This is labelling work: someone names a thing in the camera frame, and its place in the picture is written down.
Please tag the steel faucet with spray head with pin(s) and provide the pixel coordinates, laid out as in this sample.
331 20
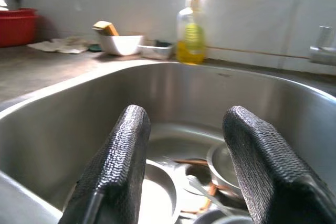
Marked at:
324 51

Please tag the brown wooden chopstick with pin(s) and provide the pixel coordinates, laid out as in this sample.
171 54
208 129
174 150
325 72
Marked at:
191 161
208 197

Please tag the red plastic basin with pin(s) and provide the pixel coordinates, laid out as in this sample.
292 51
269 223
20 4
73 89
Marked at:
15 30

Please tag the small steel bowl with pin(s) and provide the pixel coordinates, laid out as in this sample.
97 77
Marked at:
220 161

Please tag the white ceramic bowl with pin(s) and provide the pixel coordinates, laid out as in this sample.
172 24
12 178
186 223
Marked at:
120 44

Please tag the yellow brown sponge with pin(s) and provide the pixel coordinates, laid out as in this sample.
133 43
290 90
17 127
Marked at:
105 27

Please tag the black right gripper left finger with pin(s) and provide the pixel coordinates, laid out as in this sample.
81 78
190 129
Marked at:
118 171

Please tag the dark green scrub pad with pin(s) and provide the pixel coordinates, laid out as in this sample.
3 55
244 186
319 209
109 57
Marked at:
94 48

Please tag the green sponge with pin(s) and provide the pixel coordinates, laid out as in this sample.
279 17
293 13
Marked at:
162 43

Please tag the small white rectangular dish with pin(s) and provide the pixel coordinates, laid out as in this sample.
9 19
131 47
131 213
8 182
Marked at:
152 51

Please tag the large steel plate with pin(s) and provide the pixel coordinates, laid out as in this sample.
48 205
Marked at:
160 195

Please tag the yellow dish soap pump bottle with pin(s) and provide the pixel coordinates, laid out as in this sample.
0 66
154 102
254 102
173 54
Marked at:
190 43

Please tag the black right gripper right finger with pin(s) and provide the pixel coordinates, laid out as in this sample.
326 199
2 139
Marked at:
267 171

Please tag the white crumpled cloth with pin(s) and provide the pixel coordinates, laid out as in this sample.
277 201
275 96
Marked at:
63 45

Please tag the stainless steel double sink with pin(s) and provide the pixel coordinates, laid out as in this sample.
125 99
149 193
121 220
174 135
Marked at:
183 90

